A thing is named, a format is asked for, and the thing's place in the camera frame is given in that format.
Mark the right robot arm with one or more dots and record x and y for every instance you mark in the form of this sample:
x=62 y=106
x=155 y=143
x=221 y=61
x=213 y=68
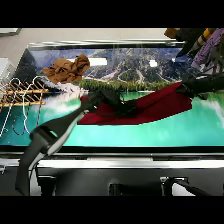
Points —
x=206 y=84

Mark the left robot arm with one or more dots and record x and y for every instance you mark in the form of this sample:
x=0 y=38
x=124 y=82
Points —
x=50 y=133

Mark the red T-shirt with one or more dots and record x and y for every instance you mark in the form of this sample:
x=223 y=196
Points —
x=160 y=104

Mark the brown clothes hanger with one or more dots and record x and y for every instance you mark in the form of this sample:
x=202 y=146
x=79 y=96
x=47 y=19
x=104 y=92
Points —
x=30 y=91
x=26 y=104

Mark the purple garment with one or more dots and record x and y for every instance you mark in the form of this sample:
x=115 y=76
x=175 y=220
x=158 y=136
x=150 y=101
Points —
x=210 y=50

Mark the brown garment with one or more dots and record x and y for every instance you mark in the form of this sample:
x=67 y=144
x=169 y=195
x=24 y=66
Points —
x=65 y=70

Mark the black garment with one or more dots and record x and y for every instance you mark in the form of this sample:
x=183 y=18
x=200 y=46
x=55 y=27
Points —
x=190 y=36

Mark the tan garment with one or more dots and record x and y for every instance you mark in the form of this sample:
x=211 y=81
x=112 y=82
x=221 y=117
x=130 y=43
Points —
x=171 y=32

